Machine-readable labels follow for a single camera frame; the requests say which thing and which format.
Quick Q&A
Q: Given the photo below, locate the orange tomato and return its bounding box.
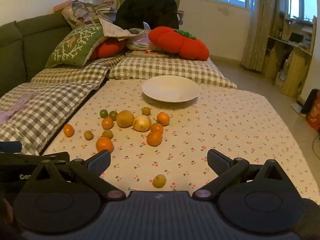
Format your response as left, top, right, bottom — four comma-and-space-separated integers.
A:
101, 117, 115, 130

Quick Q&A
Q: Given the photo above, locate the clear plastic bag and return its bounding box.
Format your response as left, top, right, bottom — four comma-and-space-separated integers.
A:
126, 27, 163, 52

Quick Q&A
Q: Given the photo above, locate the black floor cable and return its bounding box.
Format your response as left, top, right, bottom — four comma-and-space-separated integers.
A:
311, 134, 320, 160

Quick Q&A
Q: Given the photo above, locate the printed fabric bag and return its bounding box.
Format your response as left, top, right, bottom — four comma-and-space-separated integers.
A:
61, 0, 118, 28

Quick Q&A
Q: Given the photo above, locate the white plate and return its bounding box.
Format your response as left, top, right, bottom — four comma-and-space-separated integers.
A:
141, 75, 201, 103

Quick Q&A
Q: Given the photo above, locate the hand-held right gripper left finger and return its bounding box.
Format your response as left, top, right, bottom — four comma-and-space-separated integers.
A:
19, 150, 127, 202

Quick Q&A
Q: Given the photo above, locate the pink box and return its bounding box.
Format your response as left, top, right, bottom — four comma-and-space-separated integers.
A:
54, 1, 72, 13

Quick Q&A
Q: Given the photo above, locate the purple cloth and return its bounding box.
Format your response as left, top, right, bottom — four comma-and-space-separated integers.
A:
0, 92, 40, 124

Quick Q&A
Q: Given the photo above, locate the black jacket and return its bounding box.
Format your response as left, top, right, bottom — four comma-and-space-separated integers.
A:
115, 0, 180, 30

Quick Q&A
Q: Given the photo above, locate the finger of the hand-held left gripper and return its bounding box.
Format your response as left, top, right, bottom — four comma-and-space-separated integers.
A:
0, 141, 23, 153
0, 151, 70, 166

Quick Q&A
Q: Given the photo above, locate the beige floral cloth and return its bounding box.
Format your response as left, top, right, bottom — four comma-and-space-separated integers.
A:
99, 17, 147, 39

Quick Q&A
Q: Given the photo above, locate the wooden shelf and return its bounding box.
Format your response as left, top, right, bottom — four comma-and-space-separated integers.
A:
265, 11, 318, 97

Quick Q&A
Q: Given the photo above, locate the green patterned cushion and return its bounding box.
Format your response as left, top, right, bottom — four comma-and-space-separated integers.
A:
44, 23, 110, 68

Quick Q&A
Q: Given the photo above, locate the small red cushion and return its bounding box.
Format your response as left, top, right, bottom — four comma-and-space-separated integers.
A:
90, 39, 126, 60

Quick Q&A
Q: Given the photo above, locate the chair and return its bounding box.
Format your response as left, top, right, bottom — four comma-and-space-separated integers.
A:
175, 0, 185, 26

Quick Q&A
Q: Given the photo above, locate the black heater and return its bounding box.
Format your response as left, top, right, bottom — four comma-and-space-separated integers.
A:
300, 89, 320, 114

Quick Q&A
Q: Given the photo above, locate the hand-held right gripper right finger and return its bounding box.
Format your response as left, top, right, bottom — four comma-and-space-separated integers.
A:
192, 149, 299, 200

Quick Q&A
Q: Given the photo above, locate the large orange tangerine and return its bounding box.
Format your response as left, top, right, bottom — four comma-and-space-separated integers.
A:
96, 137, 114, 153

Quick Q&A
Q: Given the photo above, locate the grey checked seat pad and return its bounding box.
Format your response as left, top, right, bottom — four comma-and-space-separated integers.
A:
108, 55, 237, 89
31, 54, 125, 85
0, 81, 105, 155

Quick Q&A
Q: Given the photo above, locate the pile of books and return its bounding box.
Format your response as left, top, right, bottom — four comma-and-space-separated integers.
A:
94, 0, 118, 14

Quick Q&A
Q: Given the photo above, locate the pale yellow apple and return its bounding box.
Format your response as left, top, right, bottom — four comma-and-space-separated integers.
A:
132, 115, 152, 132

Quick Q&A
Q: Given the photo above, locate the red bag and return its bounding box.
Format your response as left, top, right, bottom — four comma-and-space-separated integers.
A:
305, 102, 320, 130

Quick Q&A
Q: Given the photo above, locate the cherry print cloth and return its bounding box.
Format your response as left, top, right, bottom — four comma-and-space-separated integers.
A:
41, 79, 320, 205

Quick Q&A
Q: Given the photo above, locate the green sofa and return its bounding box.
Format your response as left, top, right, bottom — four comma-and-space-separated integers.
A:
0, 11, 73, 98

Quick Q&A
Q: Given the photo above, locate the red tomato-shaped cushion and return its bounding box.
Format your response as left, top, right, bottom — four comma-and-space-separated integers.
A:
148, 26, 210, 61

